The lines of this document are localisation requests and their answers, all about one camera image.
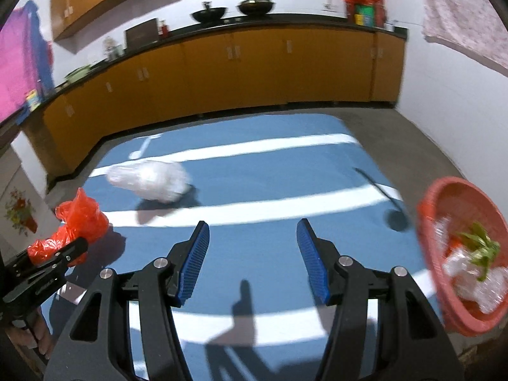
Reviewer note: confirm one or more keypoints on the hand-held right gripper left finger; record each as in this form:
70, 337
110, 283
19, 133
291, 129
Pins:
196, 254

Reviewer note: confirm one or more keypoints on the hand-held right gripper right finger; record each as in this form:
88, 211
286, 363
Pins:
311, 254

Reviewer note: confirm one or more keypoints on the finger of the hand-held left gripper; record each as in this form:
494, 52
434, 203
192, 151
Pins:
59, 270
55, 252

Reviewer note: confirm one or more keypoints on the orange plastic bag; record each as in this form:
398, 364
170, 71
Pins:
81, 218

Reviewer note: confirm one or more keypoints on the translucent plastic bag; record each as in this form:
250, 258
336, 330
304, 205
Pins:
153, 180

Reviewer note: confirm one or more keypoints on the red plastic basket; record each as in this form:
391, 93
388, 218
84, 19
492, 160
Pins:
436, 278

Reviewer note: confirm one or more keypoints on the small bubble wrap sheet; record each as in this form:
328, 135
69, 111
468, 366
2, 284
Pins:
441, 231

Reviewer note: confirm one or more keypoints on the green foil wrapper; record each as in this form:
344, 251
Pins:
480, 246

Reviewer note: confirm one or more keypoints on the large bubble wrap sheet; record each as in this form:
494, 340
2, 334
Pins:
482, 285

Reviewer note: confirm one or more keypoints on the person's left hand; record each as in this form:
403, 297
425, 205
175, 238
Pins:
37, 337

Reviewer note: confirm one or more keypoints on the blue white-striped mat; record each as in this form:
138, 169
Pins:
258, 174

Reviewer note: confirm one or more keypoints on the small colourful box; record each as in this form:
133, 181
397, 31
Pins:
33, 100

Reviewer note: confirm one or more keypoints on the green pot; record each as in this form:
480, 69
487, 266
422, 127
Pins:
78, 74

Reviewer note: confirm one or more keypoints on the pink hanging cloth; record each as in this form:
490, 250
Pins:
20, 67

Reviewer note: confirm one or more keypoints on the yellow kitchen base cabinets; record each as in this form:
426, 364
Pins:
258, 67

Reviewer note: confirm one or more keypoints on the glass jar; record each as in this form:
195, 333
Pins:
112, 47

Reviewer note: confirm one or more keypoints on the wooden cutting board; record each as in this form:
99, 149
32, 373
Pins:
141, 33

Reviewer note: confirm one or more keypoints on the red bottle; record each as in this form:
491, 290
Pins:
163, 28

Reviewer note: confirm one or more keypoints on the small steel cup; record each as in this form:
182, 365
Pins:
389, 26

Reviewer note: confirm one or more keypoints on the red bag of packets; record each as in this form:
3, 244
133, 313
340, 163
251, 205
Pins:
363, 10

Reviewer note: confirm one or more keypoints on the black wok with lid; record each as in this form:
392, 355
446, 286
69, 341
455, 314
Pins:
256, 6

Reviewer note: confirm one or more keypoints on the floral hanging cloth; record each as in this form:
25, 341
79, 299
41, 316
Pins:
468, 12

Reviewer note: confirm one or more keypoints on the floral wall sticker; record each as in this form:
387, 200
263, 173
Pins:
20, 210

